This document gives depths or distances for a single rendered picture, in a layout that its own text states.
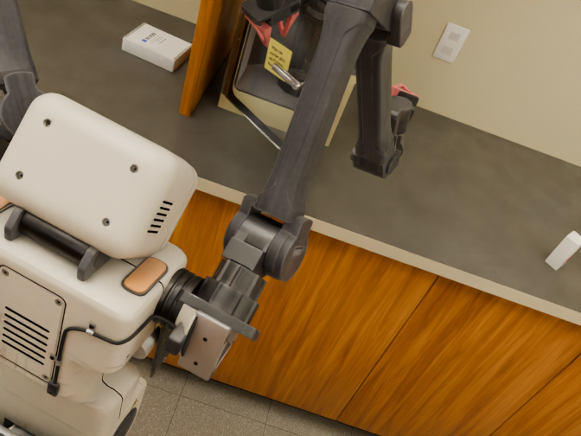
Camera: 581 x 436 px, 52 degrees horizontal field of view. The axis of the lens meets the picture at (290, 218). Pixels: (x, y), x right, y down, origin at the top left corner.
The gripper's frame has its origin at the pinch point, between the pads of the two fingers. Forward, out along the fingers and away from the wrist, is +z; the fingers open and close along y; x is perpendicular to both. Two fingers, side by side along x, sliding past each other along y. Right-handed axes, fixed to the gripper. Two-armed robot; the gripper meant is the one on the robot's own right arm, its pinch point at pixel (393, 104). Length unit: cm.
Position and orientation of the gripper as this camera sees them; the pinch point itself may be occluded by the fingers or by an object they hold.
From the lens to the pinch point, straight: 142.8
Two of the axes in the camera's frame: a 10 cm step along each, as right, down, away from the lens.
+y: 2.9, -7.0, -6.5
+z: 1.8, -6.3, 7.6
